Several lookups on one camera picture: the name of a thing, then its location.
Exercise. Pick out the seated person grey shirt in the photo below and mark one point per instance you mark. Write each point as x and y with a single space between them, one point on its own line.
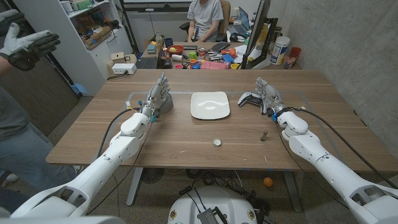
205 15

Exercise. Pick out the white shelf unit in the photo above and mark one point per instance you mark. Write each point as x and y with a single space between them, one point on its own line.
71 56

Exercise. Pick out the black keyboard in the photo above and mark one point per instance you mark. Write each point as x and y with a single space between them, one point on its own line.
219 47
147 63

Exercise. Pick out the white square plate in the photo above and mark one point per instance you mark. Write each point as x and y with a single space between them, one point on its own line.
210 105

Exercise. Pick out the black white gloved hand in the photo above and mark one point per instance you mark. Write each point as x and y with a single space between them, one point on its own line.
9 20
28 46

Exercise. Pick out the red soup can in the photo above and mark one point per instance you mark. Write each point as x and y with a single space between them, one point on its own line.
202 52

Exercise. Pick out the brown office chair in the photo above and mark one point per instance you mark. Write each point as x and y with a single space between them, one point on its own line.
224 18

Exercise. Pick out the black computer monitor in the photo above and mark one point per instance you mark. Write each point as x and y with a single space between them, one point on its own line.
258 28

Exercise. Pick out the clear cup with items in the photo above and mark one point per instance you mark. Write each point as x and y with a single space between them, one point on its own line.
289 61

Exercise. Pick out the yellow cup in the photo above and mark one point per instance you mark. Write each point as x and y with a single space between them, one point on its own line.
235 66

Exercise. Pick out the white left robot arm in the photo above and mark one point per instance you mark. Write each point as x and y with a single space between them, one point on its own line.
93 174

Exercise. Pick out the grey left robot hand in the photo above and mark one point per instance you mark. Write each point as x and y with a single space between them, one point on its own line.
157 95

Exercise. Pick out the pink box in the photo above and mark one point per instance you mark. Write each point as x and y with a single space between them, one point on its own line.
214 65

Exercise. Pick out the white wipes canister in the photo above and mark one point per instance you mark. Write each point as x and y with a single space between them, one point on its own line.
280 49

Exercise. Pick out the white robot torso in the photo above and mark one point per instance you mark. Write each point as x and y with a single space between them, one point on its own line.
214 202

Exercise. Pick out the dark blue cup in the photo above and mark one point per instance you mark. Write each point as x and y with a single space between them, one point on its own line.
168 42

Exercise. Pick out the small cardboard box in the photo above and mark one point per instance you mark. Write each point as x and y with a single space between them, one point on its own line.
118 58

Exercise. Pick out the dark brown cabinet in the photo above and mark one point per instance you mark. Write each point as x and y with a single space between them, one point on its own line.
40 96

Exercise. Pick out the grey table leg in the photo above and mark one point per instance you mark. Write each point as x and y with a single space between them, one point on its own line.
134 186
293 191

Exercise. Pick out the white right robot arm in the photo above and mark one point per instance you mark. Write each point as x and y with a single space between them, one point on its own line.
326 165

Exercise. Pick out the clear plastic bottle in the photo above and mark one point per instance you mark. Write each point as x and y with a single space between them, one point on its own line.
158 40

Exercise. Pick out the white black game controller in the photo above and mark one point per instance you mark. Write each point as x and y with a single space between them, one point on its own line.
248 99

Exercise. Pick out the green cube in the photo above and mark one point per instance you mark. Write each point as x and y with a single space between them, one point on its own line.
192 55

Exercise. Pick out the grey tape roll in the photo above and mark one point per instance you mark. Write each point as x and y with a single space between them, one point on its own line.
169 105

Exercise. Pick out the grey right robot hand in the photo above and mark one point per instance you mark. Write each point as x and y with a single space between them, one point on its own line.
270 96

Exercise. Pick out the green round object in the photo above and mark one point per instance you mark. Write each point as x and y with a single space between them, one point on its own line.
247 41

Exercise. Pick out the white power box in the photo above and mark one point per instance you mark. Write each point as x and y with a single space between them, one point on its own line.
124 68

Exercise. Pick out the orange ball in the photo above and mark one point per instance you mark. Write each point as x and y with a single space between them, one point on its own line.
268 182

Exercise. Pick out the open laptop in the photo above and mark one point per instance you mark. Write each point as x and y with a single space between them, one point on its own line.
244 21

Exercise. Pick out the red bowl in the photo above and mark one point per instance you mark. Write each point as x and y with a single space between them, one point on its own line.
177 49

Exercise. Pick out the bare person forearm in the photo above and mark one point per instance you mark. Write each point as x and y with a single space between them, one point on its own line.
4 67

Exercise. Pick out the open cardboard box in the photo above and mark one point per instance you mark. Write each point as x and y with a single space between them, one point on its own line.
97 38

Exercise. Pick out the cluttered wooden desk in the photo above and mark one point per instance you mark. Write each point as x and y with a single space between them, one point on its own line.
183 43

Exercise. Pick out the standing person in jeans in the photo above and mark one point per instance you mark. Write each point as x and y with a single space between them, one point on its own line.
18 143

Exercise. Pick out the red cup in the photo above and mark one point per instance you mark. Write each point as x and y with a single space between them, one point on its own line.
295 51

